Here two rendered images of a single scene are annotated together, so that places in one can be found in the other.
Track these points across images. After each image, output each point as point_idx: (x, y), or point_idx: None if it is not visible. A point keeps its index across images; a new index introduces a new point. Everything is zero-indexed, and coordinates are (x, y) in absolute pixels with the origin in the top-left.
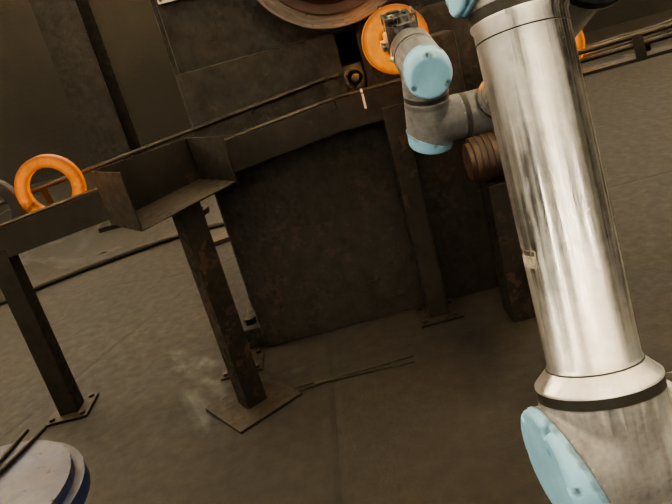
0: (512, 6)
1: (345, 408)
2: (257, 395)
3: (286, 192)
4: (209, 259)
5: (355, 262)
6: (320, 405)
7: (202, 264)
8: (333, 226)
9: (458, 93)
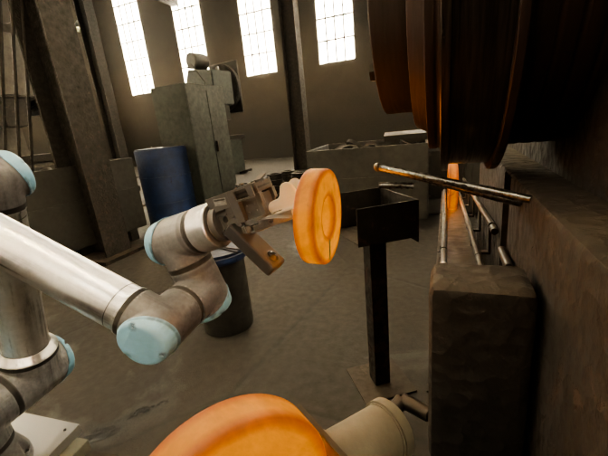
0: (4, 204)
1: (324, 423)
2: (373, 376)
3: None
4: (367, 279)
5: None
6: (342, 412)
7: (365, 278)
8: None
9: (177, 286)
